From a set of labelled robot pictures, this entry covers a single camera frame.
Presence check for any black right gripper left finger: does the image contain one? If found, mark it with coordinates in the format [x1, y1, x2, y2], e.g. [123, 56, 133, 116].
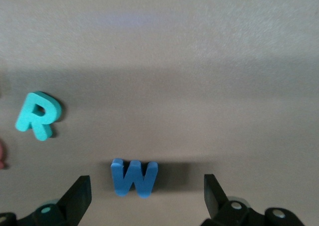
[0, 175, 92, 226]

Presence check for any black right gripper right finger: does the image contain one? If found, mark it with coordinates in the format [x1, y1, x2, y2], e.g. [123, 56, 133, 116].
[201, 173, 306, 226]

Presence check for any blue uppercase letter W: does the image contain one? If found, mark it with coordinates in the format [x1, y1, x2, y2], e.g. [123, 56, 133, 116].
[111, 158, 159, 199]

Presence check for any red uppercase letter Q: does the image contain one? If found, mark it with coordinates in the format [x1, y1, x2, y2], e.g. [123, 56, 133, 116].
[0, 138, 8, 169]

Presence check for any teal uppercase letter R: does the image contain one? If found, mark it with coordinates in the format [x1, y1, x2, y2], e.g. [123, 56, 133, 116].
[14, 91, 62, 141]

